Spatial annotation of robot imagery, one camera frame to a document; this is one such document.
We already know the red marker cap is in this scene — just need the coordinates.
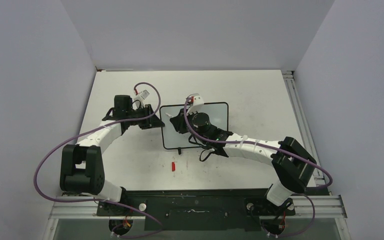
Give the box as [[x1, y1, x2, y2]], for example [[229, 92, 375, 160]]
[[171, 161, 176, 172]]

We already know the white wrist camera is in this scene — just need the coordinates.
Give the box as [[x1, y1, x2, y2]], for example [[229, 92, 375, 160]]
[[133, 90, 150, 102], [186, 93, 205, 115]]

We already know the aluminium frame rail front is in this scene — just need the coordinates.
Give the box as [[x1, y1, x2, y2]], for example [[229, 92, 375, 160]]
[[47, 195, 147, 220]]

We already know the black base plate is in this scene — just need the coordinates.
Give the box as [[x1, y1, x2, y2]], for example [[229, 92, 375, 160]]
[[96, 187, 329, 232]]

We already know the white marker pen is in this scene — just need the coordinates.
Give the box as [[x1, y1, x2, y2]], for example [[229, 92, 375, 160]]
[[165, 112, 174, 118]]

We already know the aluminium frame rail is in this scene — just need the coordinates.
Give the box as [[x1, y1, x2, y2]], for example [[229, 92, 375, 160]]
[[281, 70, 327, 187], [47, 195, 147, 220]]

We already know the aluminium frame rail right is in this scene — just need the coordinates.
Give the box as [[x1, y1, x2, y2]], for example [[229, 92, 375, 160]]
[[281, 70, 327, 187]]

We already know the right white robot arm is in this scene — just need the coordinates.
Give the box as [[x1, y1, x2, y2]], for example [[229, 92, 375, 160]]
[[168, 112, 316, 214]]

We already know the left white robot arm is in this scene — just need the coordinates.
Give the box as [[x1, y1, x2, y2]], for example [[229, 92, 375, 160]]
[[59, 95, 165, 216]]

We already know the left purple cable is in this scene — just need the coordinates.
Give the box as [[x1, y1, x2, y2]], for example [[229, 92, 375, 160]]
[[33, 82, 164, 239]]

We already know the small black-framed whiteboard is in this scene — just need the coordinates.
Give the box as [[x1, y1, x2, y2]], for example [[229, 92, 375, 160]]
[[159, 101, 230, 155]]

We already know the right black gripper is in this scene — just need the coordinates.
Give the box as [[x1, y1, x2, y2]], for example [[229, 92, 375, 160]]
[[171, 106, 208, 145]]

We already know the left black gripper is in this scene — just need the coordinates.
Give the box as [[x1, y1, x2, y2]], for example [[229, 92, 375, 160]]
[[126, 104, 165, 130]]

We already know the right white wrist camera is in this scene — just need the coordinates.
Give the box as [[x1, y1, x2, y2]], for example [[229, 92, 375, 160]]
[[186, 93, 205, 115]]

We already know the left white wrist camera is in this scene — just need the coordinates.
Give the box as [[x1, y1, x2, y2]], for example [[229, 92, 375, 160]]
[[133, 90, 150, 102]]

